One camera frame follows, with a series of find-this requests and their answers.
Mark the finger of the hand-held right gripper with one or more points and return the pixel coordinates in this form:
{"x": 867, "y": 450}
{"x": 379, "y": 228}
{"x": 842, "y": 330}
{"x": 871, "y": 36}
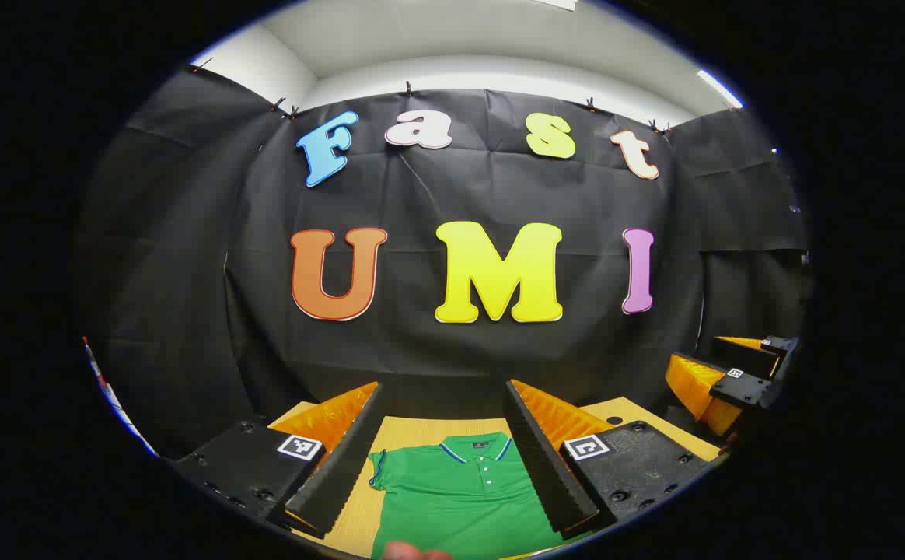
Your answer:
{"x": 756, "y": 356}
{"x": 740, "y": 389}

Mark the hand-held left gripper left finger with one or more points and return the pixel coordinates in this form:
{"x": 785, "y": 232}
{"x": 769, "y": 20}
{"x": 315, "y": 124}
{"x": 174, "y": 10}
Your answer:
{"x": 344, "y": 459}

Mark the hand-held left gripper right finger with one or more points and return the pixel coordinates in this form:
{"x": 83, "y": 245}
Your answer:
{"x": 546, "y": 459}

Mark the green T-shirt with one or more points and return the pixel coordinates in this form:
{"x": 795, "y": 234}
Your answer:
{"x": 460, "y": 498}

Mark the black backdrop cloth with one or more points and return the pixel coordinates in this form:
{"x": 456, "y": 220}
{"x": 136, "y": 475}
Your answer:
{"x": 460, "y": 350}

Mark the computer monitor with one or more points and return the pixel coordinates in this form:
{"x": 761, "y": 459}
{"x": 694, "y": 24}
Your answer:
{"x": 103, "y": 383}

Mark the ceiling light strip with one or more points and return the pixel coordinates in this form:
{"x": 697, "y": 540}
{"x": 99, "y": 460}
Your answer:
{"x": 719, "y": 88}

